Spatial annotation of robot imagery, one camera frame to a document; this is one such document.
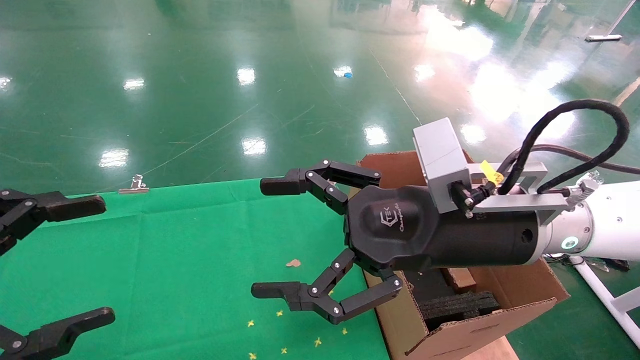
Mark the white floor stand base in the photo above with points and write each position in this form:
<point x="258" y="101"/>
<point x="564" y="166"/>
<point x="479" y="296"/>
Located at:
<point x="603" y="37"/>

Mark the grey metal camera bracket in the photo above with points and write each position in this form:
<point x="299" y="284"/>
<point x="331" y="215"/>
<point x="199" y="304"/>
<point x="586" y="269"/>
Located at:
<point x="515" y="202"/>

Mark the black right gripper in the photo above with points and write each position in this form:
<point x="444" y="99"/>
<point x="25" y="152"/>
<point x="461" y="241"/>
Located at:
<point x="400" y="225"/>

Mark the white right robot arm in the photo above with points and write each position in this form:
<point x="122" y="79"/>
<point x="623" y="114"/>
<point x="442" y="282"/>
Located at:
<point x="610" y="220"/>

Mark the small brown cardboard scrap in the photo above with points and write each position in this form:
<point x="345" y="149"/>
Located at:
<point x="293" y="263"/>

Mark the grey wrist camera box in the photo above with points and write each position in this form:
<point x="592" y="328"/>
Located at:
<point x="440" y="155"/>

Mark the black foam end block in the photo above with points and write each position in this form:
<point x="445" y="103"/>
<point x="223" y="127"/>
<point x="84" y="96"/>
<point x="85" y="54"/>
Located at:
<point x="460" y="305"/>

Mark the green table cloth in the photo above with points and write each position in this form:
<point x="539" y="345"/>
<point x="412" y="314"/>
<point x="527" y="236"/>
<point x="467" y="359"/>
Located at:
<point x="175" y="260"/>

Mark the small brown cardboard box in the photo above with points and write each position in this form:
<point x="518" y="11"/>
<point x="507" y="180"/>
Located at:
<point x="460" y="279"/>

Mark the white tube frame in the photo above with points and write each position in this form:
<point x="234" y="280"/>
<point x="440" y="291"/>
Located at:
<point x="600" y="290"/>

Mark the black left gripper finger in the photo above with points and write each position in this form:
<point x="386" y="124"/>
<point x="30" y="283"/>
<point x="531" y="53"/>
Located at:
<point x="65" y="206"/>
<point x="55" y="334"/>

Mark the silver metal binder clip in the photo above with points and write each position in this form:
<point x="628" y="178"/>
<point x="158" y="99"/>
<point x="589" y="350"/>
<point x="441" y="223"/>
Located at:
<point x="135" y="186"/>

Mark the large open cardboard carton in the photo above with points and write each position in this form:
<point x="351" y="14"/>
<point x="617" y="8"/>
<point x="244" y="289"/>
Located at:
<point x="465" y="340"/>

